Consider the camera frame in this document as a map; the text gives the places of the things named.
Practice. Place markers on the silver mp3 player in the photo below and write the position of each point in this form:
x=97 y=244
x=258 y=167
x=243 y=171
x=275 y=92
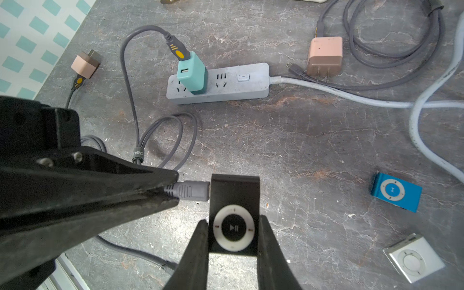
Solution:
x=414 y=258

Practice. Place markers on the grey power strip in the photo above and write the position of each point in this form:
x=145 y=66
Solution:
x=244 y=82

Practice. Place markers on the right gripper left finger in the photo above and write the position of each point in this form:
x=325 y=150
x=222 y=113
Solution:
x=192 y=271

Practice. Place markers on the black mp3 player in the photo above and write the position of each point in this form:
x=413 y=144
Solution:
x=234 y=214

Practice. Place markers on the teal usb charger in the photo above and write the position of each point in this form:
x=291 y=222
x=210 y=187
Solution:
x=193 y=74

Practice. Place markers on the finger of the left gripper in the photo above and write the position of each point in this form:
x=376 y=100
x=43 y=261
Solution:
x=79 y=224

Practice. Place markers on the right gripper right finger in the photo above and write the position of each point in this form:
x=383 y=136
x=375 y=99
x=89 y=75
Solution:
x=273 y=271

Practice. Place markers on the pink usb charger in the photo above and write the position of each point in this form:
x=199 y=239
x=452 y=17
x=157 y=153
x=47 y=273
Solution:
x=85 y=64
x=325 y=57

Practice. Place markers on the blue mp3 player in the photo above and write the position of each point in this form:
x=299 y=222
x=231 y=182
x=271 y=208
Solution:
x=395 y=191

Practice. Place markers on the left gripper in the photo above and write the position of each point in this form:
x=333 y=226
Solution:
x=34 y=174

